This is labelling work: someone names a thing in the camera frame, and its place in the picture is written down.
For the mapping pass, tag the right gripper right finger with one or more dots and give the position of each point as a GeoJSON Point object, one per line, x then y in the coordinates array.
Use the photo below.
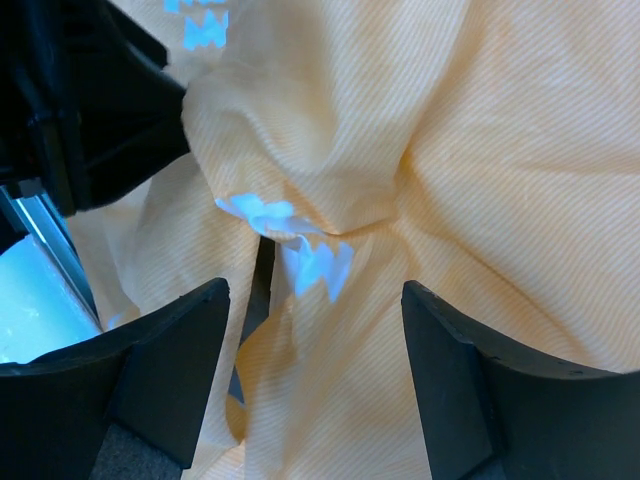
{"type": "Point", "coordinates": [494, 408]}

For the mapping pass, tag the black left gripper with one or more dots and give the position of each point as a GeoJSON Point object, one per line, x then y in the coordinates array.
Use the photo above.
{"type": "Point", "coordinates": [88, 112]}

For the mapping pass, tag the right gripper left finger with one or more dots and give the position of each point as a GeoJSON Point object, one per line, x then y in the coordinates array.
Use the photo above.
{"type": "Point", "coordinates": [126, 404]}

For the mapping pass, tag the Mickey Mouse pillowcase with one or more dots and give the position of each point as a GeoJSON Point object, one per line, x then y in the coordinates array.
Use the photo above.
{"type": "Point", "coordinates": [486, 149]}

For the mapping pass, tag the white cover plate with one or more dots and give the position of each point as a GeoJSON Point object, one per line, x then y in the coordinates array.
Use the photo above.
{"type": "Point", "coordinates": [39, 311]}

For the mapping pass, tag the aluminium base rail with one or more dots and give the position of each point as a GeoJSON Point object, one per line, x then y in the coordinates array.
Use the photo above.
{"type": "Point", "coordinates": [38, 216]}

